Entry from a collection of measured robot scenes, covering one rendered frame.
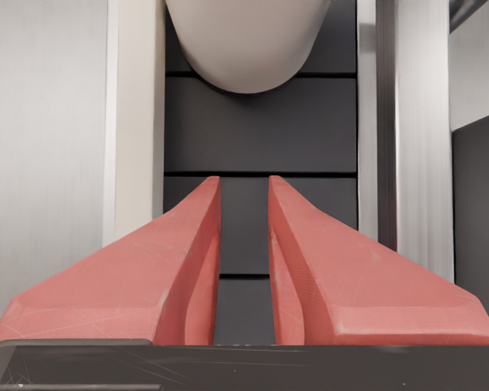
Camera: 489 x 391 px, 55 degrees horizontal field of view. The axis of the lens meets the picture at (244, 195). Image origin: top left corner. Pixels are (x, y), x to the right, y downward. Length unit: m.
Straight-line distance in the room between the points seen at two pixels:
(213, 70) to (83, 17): 0.11
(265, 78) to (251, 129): 0.03
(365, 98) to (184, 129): 0.07
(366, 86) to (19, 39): 0.17
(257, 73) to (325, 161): 0.05
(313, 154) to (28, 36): 0.15
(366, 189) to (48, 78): 0.16
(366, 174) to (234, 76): 0.06
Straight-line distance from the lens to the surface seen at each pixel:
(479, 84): 0.26
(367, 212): 0.19
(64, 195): 0.24
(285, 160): 0.18
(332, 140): 0.18
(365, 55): 0.20
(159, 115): 0.16
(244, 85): 0.17
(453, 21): 0.24
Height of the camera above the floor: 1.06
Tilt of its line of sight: 87 degrees down
